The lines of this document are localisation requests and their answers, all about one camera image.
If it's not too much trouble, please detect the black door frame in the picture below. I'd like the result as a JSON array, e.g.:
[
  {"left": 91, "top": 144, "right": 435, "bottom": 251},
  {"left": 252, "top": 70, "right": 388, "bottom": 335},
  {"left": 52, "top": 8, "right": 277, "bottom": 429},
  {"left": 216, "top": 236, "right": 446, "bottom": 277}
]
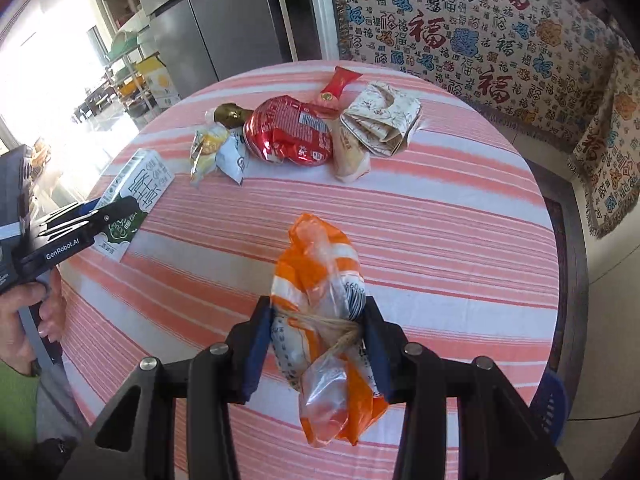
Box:
[{"left": 270, "top": 0, "right": 323, "bottom": 63}]

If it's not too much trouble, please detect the grey refrigerator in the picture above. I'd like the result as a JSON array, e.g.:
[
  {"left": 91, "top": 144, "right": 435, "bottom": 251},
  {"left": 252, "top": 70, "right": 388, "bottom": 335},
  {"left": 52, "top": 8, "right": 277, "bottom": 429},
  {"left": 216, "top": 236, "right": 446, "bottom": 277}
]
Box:
[{"left": 145, "top": 0, "right": 301, "bottom": 83}]

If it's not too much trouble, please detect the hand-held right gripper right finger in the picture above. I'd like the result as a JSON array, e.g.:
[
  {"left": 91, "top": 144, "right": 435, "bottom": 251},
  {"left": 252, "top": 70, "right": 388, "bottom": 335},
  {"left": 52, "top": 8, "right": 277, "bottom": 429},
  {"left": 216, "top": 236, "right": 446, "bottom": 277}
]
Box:
[{"left": 361, "top": 296, "right": 573, "bottom": 480}]

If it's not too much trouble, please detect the beige paper bag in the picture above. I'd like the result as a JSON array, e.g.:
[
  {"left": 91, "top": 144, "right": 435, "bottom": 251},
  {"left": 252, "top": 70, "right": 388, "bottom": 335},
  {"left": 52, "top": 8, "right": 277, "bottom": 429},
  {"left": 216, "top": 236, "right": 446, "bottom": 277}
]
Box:
[{"left": 332, "top": 81, "right": 423, "bottom": 183}]

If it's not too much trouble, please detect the yellow cardboard box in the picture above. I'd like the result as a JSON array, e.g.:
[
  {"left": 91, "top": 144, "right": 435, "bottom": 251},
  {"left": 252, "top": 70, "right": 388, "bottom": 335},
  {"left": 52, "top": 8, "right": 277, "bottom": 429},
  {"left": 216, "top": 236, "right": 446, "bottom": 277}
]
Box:
[{"left": 135, "top": 55, "right": 182, "bottom": 108}]

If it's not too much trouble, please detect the red snack bag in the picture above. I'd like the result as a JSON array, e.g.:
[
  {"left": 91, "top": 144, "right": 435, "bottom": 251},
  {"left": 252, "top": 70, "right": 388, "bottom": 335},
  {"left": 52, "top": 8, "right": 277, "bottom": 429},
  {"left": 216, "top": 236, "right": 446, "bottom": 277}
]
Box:
[{"left": 242, "top": 95, "right": 335, "bottom": 167}]

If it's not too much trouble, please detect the yellow wrapper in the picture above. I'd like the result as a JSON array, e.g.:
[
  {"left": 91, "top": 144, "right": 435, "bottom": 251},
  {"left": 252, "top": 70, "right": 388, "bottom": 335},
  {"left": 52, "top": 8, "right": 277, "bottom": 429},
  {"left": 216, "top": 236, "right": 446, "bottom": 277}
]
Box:
[{"left": 189, "top": 124, "right": 231, "bottom": 188}]

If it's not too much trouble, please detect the person's grey clothing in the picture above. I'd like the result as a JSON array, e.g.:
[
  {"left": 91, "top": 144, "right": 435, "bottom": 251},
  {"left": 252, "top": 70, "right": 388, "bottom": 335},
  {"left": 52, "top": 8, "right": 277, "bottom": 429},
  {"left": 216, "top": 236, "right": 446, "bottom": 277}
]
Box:
[{"left": 35, "top": 370, "right": 88, "bottom": 461}]

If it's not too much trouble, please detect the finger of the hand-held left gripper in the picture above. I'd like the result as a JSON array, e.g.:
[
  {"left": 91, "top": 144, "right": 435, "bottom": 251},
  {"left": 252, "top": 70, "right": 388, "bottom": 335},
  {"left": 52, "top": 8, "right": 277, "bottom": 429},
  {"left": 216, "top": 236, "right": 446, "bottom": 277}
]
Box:
[
  {"left": 35, "top": 196, "right": 147, "bottom": 251},
  {"left": 37, "top": 199, "right": 103, "bottom": 227}
]

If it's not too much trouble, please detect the white wrapper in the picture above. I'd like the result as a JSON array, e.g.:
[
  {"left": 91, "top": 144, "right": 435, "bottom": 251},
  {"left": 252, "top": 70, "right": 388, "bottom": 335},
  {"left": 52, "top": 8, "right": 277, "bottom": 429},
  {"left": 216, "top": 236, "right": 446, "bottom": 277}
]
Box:
[{"left": 215, "top": 130, "right": 250, "bottom": 186}]

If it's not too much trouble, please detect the pink striped tablecloth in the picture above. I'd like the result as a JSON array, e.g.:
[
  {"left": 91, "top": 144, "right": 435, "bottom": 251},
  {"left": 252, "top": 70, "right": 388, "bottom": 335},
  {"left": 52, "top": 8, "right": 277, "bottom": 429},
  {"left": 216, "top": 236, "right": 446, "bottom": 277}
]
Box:
[{"left": 60, "top": 60, "right": 560, "bottom": 480}]

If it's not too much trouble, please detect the person's left hand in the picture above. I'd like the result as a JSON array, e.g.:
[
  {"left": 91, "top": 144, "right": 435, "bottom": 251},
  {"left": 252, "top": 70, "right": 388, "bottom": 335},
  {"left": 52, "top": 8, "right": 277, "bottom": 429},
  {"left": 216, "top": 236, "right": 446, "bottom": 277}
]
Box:
[{"left": 0, "top": 269, "right": 65, "bottom": 376}]

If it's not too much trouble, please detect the orange white plastic bag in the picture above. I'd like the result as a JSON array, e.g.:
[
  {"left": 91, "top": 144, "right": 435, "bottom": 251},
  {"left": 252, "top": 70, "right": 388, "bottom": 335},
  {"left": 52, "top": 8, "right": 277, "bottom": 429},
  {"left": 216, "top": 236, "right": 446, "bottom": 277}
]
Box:
[{"left": 270, "top": 212, "right": 391, "bottom": 448}]

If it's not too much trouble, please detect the small red wrapper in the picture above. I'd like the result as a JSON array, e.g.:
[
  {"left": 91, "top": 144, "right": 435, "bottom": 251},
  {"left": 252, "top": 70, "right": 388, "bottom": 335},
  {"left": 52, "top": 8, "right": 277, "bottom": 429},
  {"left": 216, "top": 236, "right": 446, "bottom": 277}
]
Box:
[{"left": 312, "top": 66, "right": 363, "bottom": 111}]

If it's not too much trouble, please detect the white green milk carton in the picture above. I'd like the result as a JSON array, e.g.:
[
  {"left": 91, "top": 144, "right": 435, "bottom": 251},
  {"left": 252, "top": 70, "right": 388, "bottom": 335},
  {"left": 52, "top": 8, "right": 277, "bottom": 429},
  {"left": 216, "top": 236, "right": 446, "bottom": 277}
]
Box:
[{"left": 92, "top": 149, "right": 176, "bottom": 262}]

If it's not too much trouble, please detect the blue plastic basket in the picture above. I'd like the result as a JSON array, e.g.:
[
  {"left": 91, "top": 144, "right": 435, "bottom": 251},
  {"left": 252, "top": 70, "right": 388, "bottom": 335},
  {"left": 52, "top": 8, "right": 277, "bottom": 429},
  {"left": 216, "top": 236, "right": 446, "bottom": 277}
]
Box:
[{"left": 530, "top": 370, "right": 571, "bottom": 436}]

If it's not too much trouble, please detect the white shelf rack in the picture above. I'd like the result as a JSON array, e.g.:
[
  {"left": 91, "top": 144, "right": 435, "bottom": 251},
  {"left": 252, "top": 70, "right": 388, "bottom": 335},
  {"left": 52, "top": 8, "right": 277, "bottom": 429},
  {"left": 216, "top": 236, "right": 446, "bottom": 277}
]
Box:
[{"left": 102, "top": 30, "right": 161, "bottom": 121}]

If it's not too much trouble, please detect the dark gold wrapper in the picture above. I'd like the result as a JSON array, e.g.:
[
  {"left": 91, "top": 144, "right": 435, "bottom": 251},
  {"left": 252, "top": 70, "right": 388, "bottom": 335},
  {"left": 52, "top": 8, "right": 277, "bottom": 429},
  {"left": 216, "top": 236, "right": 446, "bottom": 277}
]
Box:
[{"left": 207, "top": 102, "right": 255, "bottom": 131}]

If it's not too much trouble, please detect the dark wooden furniture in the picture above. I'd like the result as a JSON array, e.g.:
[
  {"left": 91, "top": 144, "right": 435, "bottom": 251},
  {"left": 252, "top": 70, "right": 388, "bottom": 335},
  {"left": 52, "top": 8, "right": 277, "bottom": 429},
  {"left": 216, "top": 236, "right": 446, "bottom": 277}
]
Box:
[{"left": 72, "top": 77, "right": 118, "bottom": 123}]

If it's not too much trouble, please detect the large printed blanket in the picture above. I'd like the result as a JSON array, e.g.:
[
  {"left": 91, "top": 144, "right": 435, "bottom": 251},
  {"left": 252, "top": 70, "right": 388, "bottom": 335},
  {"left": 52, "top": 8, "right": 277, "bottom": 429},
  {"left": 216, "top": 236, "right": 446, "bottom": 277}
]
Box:
[{"left": 325, "top": 0, "right": 626, "bottom": 153}]

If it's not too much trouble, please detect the small printed blanket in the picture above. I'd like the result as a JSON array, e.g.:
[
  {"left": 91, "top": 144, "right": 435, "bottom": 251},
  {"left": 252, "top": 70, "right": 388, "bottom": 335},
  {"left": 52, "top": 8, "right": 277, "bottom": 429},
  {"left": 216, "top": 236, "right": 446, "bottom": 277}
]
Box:
[{"left": 567, "top": 45, "right": 640, "bottom": 238}]

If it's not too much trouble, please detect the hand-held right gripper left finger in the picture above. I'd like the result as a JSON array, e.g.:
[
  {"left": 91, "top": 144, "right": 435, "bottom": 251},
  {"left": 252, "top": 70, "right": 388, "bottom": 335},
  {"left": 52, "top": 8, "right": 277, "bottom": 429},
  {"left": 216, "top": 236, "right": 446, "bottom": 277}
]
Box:
[{"left": 70, "top": 296, "right": 275, "bottom": 480}]

